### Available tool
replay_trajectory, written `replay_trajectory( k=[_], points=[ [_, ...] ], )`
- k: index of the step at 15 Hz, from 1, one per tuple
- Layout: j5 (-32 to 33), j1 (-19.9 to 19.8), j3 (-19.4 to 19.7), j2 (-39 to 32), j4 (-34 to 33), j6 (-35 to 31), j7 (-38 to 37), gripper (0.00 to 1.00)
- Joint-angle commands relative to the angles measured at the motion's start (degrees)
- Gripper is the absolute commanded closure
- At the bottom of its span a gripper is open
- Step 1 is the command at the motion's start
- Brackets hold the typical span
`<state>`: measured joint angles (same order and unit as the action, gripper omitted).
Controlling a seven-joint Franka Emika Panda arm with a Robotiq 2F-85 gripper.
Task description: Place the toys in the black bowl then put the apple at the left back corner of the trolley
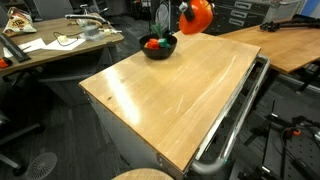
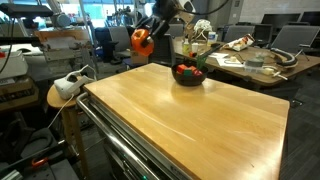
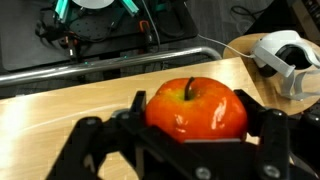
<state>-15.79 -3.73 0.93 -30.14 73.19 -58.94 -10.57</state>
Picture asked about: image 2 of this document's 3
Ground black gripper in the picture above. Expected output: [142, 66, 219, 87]
[134, 0, 183, 48]

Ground orange apple toy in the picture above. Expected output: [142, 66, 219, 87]
[130, 28, 156, 57]

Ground red radish toy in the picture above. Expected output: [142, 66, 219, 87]
[194, 54, 208, 78]

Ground black bowl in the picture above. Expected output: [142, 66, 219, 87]
[171, 62, 210, 87]

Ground grey office chair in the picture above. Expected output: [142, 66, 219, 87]
[223, 24, 257, 44]
[166, 23, 185, 38]
[270, 24, 320, 56]
[107, 25, 132, 59]

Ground dark office chair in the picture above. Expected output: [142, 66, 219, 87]
[149, 33, 177, 66]

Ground cardboard box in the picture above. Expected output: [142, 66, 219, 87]
[129, 49, 150, 65]

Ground yellow green bottle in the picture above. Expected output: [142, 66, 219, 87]
[182, 37, 191, 55]

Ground long black bar device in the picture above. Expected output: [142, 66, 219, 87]
[195, 43, 224, 60]

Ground white bottle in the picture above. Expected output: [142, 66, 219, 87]
[207, 30, 218, 47]

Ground small white paper sheet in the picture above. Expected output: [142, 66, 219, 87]
[207, 51, 231, 59]

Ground large white paper sheet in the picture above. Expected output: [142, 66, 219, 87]
[215, 57, 246, 69]

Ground chips bag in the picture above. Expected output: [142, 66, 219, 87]
[223, 33, 257, 52]

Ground white VR headset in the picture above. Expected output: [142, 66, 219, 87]
[53, 64, 97, 100]

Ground clear plastic container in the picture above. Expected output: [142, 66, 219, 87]
[244, 56, 267, 74]

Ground round wooden stool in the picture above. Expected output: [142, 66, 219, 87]
[46, 83, 88, 180]

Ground white power adapter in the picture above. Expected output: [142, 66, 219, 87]
[262, 66, 288, 82]

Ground black overhead panel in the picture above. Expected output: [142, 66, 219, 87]
[0, 2, 55, 18]

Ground grey metal tool cart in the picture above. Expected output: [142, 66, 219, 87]
[75, 91, 201, 180]

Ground white box device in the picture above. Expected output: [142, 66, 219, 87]
[0, 49, 29, 80]

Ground curved black white band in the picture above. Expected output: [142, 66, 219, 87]
[269, 47, 299, 68]

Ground wooden office desk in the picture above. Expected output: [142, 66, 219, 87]
[172, 35, 320, 88]

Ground white cable bundle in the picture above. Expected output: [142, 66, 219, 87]
[193, 18, 214, 41]

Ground chrome cart handle rail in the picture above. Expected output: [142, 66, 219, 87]
[75, 92, 161, 180]

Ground white headset cable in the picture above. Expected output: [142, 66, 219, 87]
[46, 94, 75, 130]

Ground orange clamp handle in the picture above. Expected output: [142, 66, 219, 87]
[30, 156, 50, 168]

